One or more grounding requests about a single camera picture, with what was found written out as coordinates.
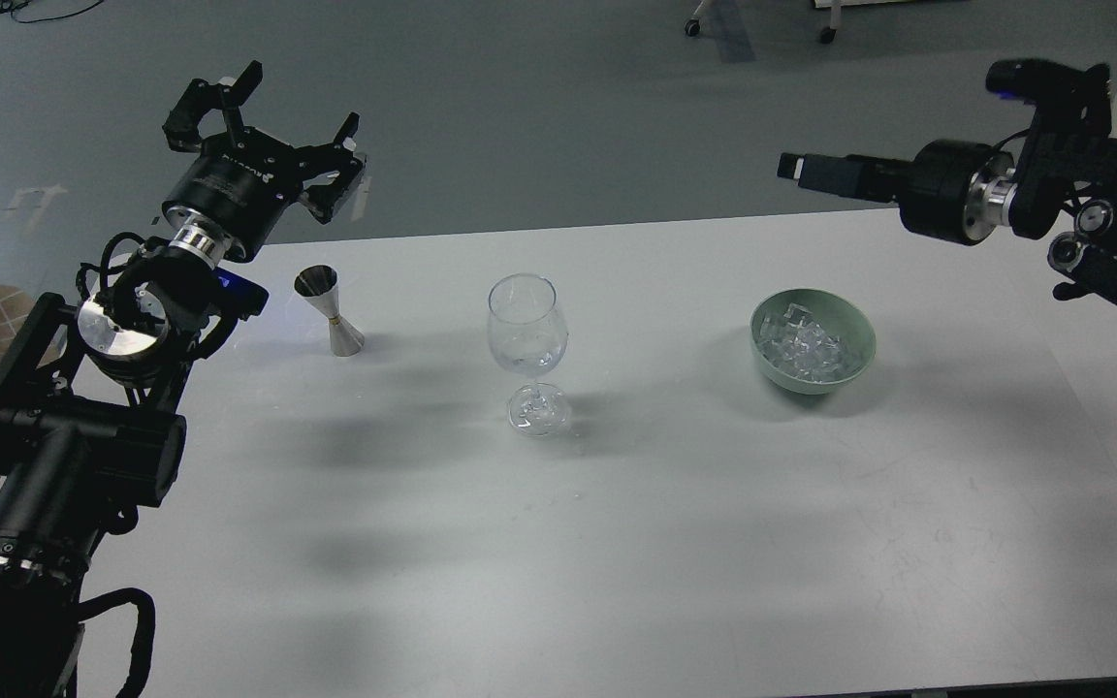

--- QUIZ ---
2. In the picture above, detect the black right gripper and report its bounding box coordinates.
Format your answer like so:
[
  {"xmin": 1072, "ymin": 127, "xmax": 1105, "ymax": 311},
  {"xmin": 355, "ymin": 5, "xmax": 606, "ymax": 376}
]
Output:
[{"xmin": 779, "ymin": 138, "xmax": 1014, "ymax": 246}]

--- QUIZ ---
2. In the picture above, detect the clear wine glass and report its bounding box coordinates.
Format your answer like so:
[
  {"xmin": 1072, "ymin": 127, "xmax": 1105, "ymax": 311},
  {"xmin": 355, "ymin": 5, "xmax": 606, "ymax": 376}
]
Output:
[{"xmin": 487, "ymin": 272, "xmax": 572, "ymax": 436}]

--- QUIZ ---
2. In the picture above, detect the pile of ice cubes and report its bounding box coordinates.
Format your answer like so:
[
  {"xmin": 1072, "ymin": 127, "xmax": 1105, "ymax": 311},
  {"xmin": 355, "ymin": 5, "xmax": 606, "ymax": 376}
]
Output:
[{"xmin": 756, "ymin": 303, "xmax": 866, "ymax": 384}]

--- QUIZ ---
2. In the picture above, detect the chair caster wheel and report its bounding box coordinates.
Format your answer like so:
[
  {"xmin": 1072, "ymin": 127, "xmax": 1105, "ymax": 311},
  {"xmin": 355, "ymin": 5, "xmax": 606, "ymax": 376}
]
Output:
[{"xmin": 684, "ymin": 0, "xmax": 716, "ymax": 37}]

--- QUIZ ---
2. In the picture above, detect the steel double jigger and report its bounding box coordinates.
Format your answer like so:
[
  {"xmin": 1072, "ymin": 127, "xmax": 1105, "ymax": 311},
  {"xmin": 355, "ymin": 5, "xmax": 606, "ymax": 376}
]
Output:
[{"xmin": 294, "ymin": 265, "xmax": 365, "ymax": 358}]

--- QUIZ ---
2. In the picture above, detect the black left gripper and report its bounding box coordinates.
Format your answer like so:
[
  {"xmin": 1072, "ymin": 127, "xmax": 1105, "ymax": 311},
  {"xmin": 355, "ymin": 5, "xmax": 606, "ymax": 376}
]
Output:
[{"xmin": 161, "ymin": 59, "xmax": 367, "ymax": 264}]

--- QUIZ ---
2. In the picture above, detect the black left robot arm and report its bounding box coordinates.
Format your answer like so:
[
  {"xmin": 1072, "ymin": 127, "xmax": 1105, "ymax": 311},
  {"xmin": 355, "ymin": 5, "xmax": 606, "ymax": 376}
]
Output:
[{"xmin": 0, "ymin": 61, "xmax": 367, "ymax": 697}]

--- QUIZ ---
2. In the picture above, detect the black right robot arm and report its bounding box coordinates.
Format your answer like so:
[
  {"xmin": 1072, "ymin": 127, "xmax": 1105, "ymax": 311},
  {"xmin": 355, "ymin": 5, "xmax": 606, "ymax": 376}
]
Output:
[{"xmin": 777, "ymin": 58, "xmax": 1117, "ymax": 306}]

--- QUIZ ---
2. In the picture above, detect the green bowl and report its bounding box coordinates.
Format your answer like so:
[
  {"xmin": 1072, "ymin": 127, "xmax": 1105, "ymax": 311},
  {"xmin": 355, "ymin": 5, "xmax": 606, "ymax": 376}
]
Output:
[{"xmin": 750, "ymin": 288, "xmax": 877, "ymax": 395}]

